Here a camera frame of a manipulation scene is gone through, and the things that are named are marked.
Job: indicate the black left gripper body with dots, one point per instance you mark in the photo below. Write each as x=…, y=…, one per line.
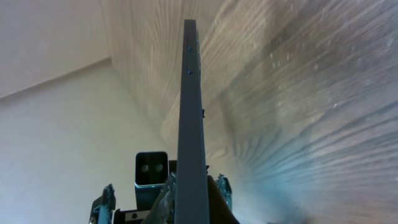
x=155, y=203

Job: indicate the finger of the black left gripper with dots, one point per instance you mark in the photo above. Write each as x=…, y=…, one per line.
x=102, y=208
x=220, y=201

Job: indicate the blue Samsung Galaxy smartphone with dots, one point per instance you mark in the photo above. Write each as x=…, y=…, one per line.
x=191, y=194

